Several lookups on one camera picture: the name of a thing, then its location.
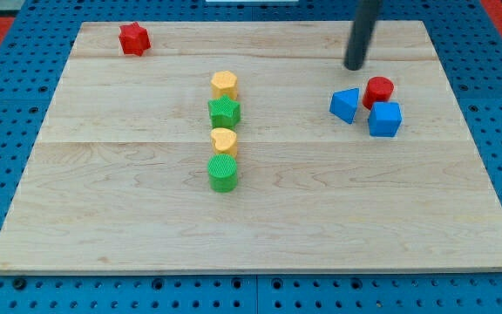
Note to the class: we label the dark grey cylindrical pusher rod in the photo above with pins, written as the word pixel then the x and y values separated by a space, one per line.
pixel 367 12

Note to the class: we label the blue triangle block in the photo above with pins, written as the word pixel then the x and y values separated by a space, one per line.
pixel 344 103

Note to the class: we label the green star block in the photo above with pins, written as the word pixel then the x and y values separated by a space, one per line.
pixel 224 112

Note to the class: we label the red star block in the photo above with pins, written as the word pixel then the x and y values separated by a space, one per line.
pixel 134 39

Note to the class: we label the red cylinder block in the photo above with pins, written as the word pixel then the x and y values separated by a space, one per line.
pixel 378 89

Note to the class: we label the blue cube block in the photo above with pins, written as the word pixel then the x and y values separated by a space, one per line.
pixel 385 119

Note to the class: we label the yellow hexagon block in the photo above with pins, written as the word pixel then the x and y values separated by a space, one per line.
pixel 224 83

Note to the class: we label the light wooden board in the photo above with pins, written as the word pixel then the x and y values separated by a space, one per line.
pixel 117 181

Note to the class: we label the yellow heart block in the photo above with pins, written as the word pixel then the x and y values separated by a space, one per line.
pixel 224 141

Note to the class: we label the green cylinder block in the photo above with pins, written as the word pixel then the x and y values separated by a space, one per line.
pixel 222 173

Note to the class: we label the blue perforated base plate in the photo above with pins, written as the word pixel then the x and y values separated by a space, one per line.
pixel 32 57

